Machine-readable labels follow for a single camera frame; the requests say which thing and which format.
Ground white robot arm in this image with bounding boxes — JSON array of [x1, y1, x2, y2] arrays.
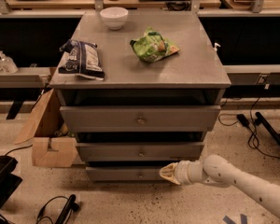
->
[[160, 155, 280, 219]]

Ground grey bottom drawer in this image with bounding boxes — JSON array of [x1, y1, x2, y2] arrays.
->
[[86, 167, 162, 182]]

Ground blue floor tape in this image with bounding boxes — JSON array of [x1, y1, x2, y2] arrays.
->
[[223, 214, 248, 224]]

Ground clear sanitizer bottle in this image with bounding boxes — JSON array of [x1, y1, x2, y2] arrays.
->
[[0, 50, 18, 74]]

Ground dark blue snack bag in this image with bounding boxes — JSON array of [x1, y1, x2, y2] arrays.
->
[[58, 39, 105, 80]]

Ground black stand leg right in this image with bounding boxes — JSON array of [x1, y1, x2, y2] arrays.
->
[[256, 112, 280, 146]]

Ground grey top drawer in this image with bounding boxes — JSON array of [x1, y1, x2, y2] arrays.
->
[[60, 105, 220, 133]]

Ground black floor cable left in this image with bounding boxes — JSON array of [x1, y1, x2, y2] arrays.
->
[[35, 193, 80, 224]]

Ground brown cardboard box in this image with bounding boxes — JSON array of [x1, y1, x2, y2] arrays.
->
[[14, 90, 78, 168]]

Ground white ceramic bowl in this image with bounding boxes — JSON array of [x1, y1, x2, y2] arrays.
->
[[100, 7, 129, 30]]

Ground white pump bottle top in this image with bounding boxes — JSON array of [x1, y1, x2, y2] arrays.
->
[[214, 42, 221, 51]]

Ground black power adapter cable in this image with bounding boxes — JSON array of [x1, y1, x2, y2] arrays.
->
[[217, 95, 280, 161]]

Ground green chip bag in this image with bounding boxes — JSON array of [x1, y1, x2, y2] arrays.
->
[[130, 27, 180, 63]]

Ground grey drawer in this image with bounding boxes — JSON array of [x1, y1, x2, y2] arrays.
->
[[77, 142, 204, 161], [60, 105, 220, 133], [86, 167, 162, 182]]

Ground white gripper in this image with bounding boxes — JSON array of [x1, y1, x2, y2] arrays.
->
[[159, 161, 208, 185]]

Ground grey drawer cabinet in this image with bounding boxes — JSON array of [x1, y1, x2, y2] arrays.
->
[[50, 9, 231, 170]]

